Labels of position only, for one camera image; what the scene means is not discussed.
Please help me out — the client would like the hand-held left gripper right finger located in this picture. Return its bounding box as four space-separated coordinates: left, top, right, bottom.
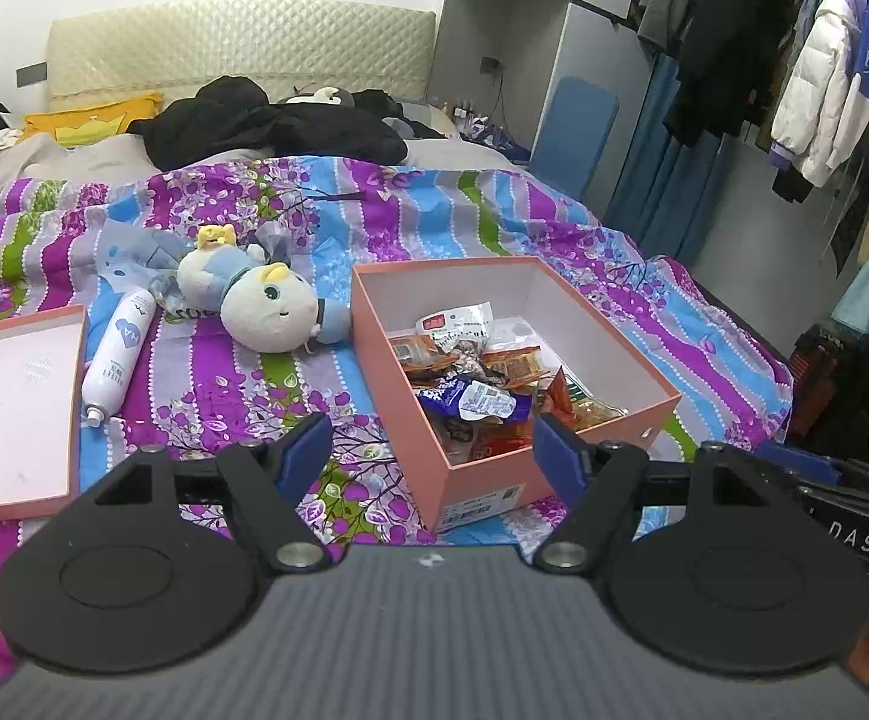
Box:
532 411 803 572

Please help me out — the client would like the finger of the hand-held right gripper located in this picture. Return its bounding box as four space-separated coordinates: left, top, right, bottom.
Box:
756 441 869 497

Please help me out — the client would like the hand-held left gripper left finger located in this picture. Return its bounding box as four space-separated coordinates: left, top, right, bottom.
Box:
74 411 334 572

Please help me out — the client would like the clear green orange snack packet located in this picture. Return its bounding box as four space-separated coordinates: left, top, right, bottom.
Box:
547 367 631 432

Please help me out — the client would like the orange red snack packet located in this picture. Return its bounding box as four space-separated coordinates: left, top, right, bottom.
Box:
480 345 544 391

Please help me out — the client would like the blue white snack packet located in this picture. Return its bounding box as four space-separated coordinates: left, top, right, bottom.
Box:
415 375 533 425

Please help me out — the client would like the pink cardboard box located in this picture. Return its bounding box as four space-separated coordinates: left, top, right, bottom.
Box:
349 255 683 536

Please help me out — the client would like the brown orange snack packet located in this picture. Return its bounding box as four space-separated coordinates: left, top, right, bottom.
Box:
389 334 436 370

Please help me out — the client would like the silver snack packet red label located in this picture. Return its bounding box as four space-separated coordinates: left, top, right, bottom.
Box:
413 302 496 350

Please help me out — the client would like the dark clothes heap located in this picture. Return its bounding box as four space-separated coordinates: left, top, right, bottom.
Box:
787 322 869 458

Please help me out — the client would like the purple floral striped blanket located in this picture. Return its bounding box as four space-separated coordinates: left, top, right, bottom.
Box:
0 156 796 691

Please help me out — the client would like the white plush doll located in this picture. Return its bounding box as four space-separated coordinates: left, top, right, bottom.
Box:
177 223 353 353

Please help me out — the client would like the white spray bottle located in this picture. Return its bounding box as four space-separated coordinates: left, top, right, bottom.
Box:
79 289 158 428

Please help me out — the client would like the light blue plastic bag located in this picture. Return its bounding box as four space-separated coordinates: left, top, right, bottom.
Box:
97 221 196 293

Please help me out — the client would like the pink box lid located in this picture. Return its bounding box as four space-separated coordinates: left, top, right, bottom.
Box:
0 305 91 522

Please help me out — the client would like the blue curtain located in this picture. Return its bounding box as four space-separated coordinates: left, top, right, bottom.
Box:
603 52 736 260

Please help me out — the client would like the blue cloth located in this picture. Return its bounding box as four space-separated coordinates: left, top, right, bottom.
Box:
465 127 533 158

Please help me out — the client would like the large black clothing pile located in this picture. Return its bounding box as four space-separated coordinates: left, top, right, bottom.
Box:
128 75 409 172

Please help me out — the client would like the group of small bottles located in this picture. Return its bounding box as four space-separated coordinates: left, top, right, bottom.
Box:
442 96 496 128

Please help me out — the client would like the small black clothing pile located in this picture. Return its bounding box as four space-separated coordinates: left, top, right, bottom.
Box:
352 88 443 140

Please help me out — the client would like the white puffer jacket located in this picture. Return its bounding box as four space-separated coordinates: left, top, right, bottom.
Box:
768 0 869 188

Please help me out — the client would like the yellow pillow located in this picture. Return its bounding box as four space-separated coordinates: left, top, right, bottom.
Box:
23 92 166 147

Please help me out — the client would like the beige quilted headboard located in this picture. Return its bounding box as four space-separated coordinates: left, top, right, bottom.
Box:
46 0 437 117

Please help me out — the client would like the black hanging jacket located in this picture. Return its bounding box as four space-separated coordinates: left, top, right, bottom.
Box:
663 0 792 147

